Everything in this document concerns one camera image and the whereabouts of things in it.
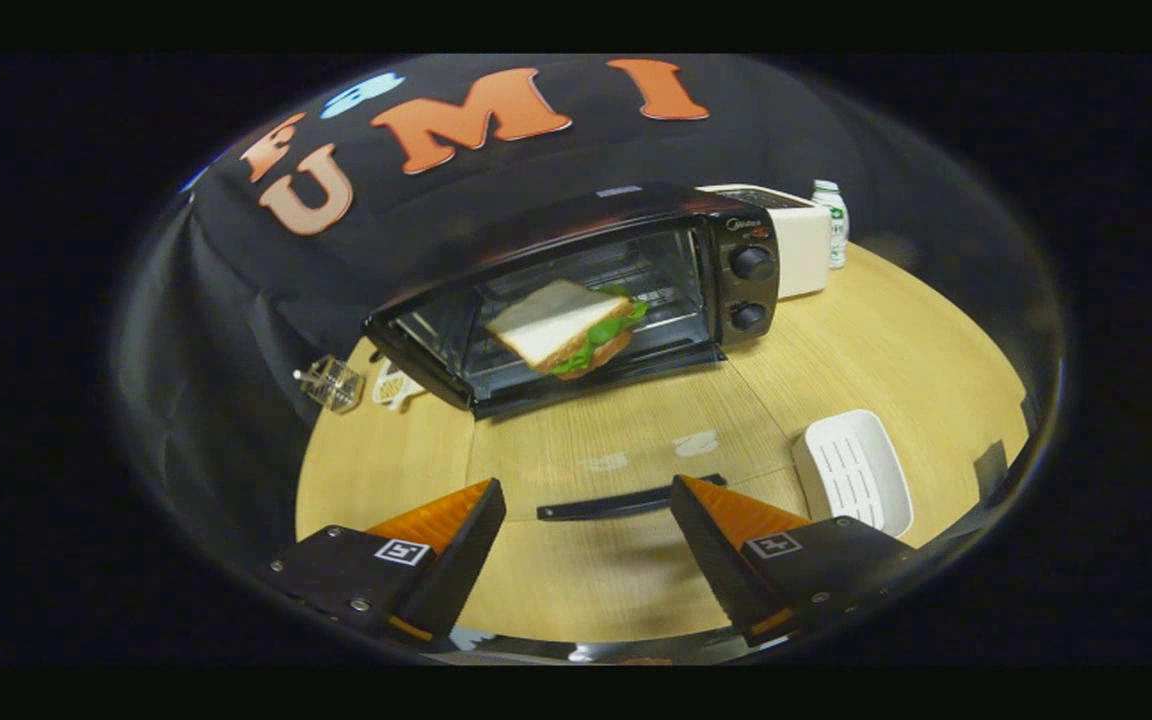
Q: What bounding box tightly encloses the black toaster oven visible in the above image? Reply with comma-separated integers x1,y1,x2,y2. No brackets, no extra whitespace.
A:
364,182,797,524

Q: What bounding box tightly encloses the white ribbed tray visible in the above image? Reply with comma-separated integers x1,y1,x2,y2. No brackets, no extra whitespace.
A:
793,409,915,539

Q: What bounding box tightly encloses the white pop-up toaster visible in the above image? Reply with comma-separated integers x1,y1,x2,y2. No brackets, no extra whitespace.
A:
698,184,832,301

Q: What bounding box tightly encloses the white bottle green label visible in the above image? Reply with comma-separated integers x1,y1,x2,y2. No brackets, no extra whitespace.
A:
812,179,850,270

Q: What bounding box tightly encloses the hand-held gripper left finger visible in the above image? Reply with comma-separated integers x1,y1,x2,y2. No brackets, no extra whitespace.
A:
256,477,508,651

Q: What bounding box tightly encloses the small white holder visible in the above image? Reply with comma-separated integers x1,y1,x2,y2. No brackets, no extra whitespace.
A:
373,362,426,411

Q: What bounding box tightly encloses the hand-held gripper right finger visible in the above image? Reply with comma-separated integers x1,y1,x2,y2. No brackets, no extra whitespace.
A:
669,474,923,648

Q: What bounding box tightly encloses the clear glass measuring cup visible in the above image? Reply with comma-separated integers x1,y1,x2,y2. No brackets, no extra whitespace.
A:
293,355,367,414

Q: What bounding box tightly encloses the lettuce sandwich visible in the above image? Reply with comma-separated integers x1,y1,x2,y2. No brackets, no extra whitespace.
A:
484,278,649,380

